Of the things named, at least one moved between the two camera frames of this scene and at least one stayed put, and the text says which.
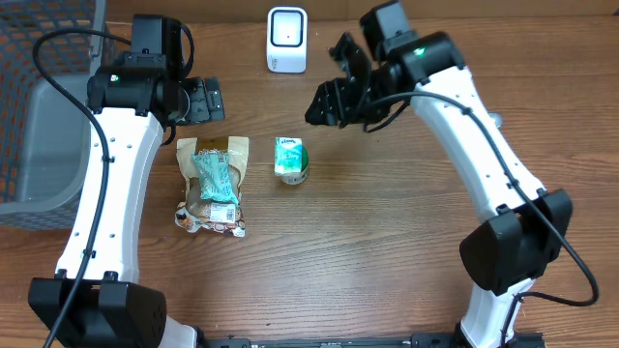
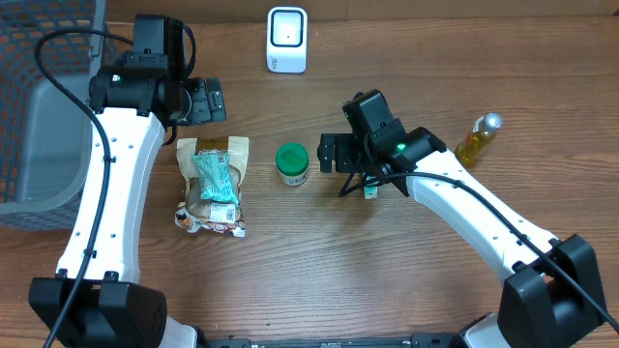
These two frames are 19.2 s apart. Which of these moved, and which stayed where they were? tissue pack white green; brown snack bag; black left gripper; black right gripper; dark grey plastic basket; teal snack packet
Moved: tissue pack white green; black right gripper
Stayed: black left gripper; brown snack bag; teal snack packet; dark grey plastic basket
